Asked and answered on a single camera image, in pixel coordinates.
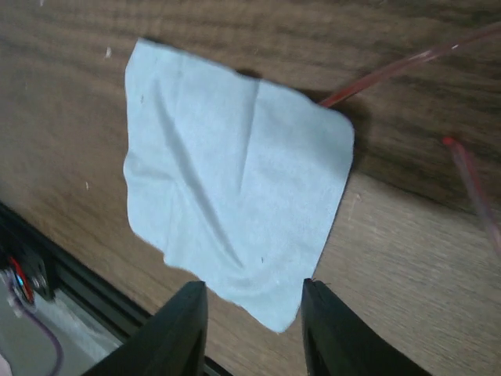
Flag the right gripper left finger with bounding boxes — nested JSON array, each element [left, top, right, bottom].
[[92, 281, 208, 375]]

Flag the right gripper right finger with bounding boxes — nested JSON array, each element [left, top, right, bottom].
[[301, 279, 429, 375]]

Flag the light blue cleaning cloth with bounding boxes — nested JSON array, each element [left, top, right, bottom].
[[124, 39, 355, 333]]

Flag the pink transparent sunglasses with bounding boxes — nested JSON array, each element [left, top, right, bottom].
[[321, 23, 500, 250]]

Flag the black aluminium frame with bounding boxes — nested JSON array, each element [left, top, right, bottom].
[[1, 205, 228, 375]]

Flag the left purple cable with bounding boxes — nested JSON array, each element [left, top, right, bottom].
[[7, 289, 66, 376]]

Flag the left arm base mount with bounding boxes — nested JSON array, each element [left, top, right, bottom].
[[1, 230, 55, 306]]

